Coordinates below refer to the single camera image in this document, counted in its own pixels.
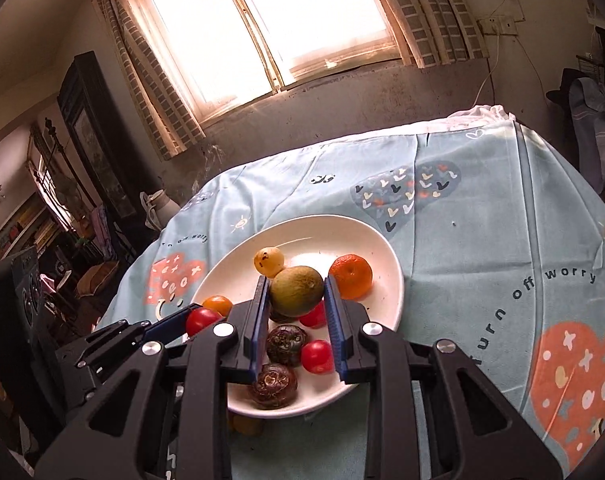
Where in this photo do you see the red cherry tomato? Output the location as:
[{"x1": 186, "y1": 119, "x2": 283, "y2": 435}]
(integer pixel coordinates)
[
  {"x1": 301, "y1": 339, "x2": 335, "y2": 375},
  {"x1": 299, "y1": 300, "x2": 328, "y2": 329},
  {"x1": 185, "y1": 308, "x2": 224, "y2": 337}
]

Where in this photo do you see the smooth orange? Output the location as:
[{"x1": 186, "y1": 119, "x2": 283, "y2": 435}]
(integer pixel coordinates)
[{"x1": 231, "y1": 412, "x2": 264, "y2": 437}]

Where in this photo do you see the pile of blue clothes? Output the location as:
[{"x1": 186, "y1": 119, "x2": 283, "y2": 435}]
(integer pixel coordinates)
[{"x1": 567, "y1": 77, "x2": 605, "y2": 196}]

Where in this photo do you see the dark hat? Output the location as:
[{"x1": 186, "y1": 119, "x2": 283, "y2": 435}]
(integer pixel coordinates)
[{"x1": 546, "y1": 67, "x2": 590, "y2": 108}]

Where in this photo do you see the checked curtain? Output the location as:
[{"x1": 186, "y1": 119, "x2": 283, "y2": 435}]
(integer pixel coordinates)
[
  {"x1": 90, "y1": 0, "x2": 206, "y2": 161},
  {"x1": 362, "y1": 0, "x2": 488, "y2": 68}
]

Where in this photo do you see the tan cushion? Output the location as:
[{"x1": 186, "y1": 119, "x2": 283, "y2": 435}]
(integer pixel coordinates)
[{"x1": 75, "y1": 260, "x2": 120, "y2": 293}]

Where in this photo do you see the bright window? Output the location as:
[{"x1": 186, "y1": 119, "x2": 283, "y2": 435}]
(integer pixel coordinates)
[{"x1": 124, "y1": 0, "x2": 405, "y2": 126}]

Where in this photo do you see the large textured mandarin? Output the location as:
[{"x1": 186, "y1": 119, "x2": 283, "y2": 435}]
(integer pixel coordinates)
[{"x1": 328, "y1": 254, "x2": 373, "y2": 300}]

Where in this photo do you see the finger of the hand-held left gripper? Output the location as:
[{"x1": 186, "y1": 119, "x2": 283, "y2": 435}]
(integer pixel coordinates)
[
  {"x1": 75, "y1": 303, "x2": 204, "y2": 368},
  {"x1": 57, "y1": 355, "x2": 133, "y2": 403}
]

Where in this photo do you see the dark wooden cabinet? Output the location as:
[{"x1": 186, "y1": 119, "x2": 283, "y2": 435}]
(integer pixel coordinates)
[{"x1": 57, "y1": 51, "x2": 158, "y2": 221}]

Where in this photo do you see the spotted yellow loquat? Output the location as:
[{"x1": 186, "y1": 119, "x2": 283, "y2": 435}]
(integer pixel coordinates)
[{"x1": 254, "y1": 246, "x2": 286, "y2": 277}]

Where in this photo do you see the white oval plate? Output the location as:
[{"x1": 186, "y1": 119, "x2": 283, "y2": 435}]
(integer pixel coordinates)
[{"x1": 189, "y1": 215, "x2": 405, "y2": 419}]

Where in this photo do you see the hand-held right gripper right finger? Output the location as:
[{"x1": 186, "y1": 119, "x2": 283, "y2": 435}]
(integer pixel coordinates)
[{"x1": 323, "y1": 275, "x2": 565, "y2": 480}]

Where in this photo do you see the wall socket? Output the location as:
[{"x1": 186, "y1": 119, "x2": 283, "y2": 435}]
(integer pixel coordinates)
[{"x1": 477, "y1": 16, "x2": 517, "y2": 36}]

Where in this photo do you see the white wall cable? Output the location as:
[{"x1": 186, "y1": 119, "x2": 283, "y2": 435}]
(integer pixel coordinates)
[{"x1": 469, "y1": 32, "x2": 500, "y2": 106}]

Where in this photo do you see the small yellow-orange kumquat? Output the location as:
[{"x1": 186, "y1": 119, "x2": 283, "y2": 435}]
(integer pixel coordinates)
[{"x1": 202, "y1": 295, "x2": 234, "y2": 317}]

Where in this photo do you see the green-yellow citrus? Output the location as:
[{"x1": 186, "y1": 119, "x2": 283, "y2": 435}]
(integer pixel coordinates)
[{"x1": 270, "y1": 265, "x2": 325, "y2": 319}]

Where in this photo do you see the white pitcher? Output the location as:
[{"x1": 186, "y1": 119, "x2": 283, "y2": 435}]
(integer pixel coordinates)
[{"x1": 141, "y1": 189, "x2": 180, "y2": 233}]

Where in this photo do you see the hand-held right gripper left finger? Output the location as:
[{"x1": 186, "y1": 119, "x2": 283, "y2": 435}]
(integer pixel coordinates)
[{"x1": 35, "y1": 275, "x2": 273, "y2": 480}]

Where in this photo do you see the dark water chestnut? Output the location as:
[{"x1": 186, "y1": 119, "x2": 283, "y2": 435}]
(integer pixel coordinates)
[
  {"x1": 247, "y1": 363, "x2": 299, "y2": 410},
  {"x1": 266, "y1": 324, "x2": 304, "y2": 367}
]

